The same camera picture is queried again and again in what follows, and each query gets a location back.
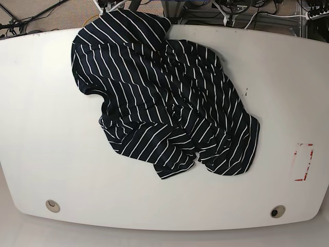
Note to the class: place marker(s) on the red tape rectangle marking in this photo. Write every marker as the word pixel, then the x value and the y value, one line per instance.
pixel 301 161

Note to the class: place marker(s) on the black tripod on floor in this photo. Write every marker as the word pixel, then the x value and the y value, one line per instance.
pixel 17 27

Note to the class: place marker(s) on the white power strip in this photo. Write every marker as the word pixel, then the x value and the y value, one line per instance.
pixel 317 12

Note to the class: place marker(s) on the left table cable grommet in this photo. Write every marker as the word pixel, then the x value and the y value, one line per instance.
pixel 52 206

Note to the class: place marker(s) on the right table cable grommet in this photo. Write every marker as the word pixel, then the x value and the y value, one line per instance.
pixel 278 211

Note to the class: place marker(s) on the navy white striped T-shirt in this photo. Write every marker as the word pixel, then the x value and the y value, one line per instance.
pixel 165 102

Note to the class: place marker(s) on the table cable grommet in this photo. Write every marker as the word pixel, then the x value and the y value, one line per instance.
pixel 52 206
pixel 278 211

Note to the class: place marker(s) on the aluminium frame stand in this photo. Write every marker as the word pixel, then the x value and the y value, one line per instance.
pixel 214 13

